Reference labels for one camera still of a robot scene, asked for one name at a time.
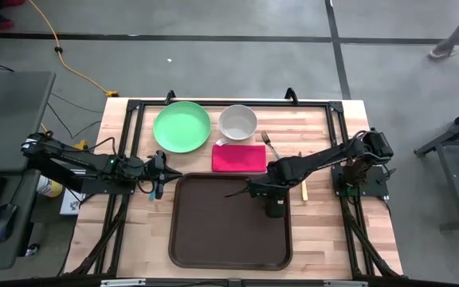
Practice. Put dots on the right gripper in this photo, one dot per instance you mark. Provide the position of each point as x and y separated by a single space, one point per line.
269 188

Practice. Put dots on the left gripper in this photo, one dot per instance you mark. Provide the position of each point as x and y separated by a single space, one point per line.
155 169

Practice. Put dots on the red cloth napkin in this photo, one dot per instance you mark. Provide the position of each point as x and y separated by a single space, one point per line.
239 158

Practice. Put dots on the green plate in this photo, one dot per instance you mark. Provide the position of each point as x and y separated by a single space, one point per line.
181 127

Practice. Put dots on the white bowl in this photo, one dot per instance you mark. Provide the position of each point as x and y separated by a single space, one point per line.
237 121

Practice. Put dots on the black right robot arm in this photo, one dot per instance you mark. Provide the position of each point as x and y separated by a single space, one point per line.
321 158

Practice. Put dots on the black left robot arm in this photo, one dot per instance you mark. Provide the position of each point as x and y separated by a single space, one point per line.
74 157

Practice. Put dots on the brown plastic tray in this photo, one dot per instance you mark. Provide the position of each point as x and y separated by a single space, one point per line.
221 231

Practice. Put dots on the white cardboard box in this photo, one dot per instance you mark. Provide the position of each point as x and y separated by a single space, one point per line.
70 203

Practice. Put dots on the white and yellow canister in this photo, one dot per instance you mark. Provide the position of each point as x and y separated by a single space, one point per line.
50 187

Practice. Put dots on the desk caster wheel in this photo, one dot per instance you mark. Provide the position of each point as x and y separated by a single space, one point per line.
33 250

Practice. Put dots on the grey desk top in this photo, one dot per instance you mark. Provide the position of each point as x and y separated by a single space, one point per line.
10 119

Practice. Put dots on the black computer mouse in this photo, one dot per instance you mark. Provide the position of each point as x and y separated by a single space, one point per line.
2 223

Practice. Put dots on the grey keyboard shelf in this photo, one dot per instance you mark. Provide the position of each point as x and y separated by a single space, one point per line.
10 255

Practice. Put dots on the black metal cart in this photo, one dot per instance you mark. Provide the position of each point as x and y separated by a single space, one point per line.
452 159

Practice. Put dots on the person's leg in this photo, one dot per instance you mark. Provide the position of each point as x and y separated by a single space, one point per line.
458 34

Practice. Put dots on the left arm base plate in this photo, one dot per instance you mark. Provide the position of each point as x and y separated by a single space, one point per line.
98 187

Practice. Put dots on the black metal table frame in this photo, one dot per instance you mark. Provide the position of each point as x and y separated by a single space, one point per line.
233 103

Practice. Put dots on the silver bracket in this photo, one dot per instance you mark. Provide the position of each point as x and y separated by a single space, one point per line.
122 282
346 284

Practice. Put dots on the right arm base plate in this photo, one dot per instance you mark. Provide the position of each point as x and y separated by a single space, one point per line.
375 185

